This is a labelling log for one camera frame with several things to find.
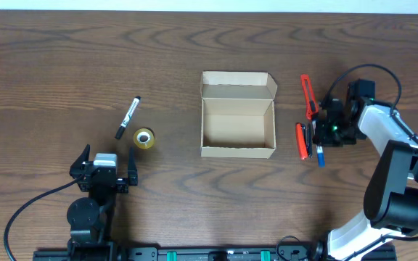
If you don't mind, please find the clear yellowish tape roll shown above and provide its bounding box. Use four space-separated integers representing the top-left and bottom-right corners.
134 128 155 149

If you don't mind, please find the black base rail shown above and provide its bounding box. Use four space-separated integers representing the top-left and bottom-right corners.
33 243 398 261

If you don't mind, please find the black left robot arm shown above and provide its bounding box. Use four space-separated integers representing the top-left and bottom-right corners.
67 145 138 260

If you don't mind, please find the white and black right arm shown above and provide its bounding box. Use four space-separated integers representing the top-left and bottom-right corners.
310 96 418 260

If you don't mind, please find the open brown cardboard box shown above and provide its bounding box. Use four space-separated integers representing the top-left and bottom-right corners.
200 71 277 159

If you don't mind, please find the black and white marker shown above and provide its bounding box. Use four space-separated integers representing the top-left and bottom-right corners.
115 96 141 140

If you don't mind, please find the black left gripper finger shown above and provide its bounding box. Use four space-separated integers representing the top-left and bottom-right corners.
69 144 90 177
127 147 138 186

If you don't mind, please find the blue capped marker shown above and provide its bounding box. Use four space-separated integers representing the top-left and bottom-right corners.
311 119 326 168

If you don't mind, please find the orange utility knife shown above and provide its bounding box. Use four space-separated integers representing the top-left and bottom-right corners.
300 74 319 121

